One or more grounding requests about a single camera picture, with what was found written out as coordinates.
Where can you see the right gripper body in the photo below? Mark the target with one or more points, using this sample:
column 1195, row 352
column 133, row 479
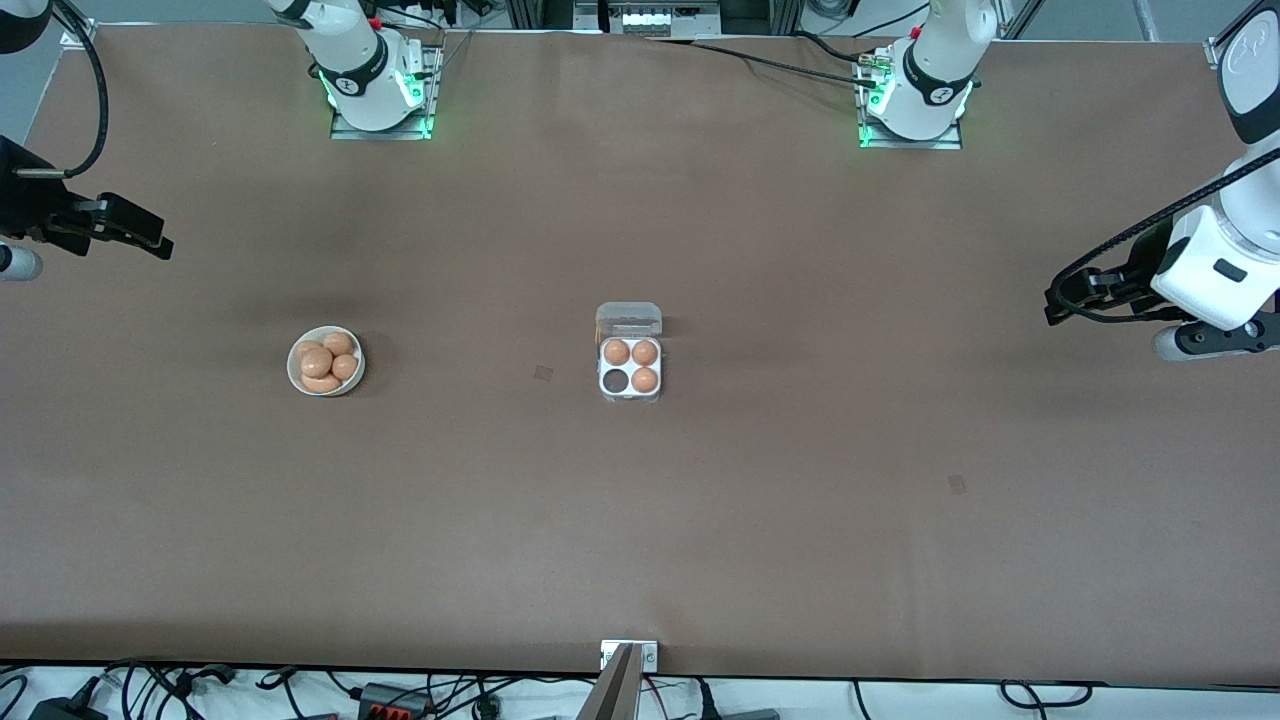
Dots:
column 28, row 208

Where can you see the black power adapter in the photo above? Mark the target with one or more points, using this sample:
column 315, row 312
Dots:
column 60, row 710

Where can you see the aluminium corner bracket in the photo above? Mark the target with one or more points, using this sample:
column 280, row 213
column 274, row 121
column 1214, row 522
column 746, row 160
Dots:
column 1218, row 52
column 78, row 36

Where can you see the white power strip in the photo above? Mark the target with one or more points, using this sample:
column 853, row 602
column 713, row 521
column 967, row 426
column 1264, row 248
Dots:
column 645, row 18

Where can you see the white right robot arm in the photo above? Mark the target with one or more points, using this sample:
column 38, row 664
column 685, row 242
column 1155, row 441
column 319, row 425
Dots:
column 355, row 50

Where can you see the silver camera mount bracket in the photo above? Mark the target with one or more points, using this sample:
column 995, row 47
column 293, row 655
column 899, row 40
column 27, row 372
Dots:
column 650, row 655

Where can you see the clear plastic egg carton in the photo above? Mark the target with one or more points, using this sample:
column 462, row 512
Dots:
column 630, row 320

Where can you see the brown egg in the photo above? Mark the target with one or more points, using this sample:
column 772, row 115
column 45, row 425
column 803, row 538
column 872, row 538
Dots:
column 305, row 348
column 339, row 343
column 321, row 384
column 616, row 351
column 645, row 379
column 316, row 361
column 346, row 367
column 645, row 351

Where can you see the black connector block orange levers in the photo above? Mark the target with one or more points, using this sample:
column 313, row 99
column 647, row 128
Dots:
column 390, row 703

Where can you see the aluminium camera mount bar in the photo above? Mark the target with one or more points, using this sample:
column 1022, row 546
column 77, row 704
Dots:
column 612, row 690

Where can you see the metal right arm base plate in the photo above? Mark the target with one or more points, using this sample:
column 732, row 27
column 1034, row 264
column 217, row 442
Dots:
column 432, row 100

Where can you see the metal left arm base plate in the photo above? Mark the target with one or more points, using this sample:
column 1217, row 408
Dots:
column 950, row 143

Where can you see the white bowl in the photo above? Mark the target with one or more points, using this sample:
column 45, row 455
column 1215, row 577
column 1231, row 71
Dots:
column 293, row 375

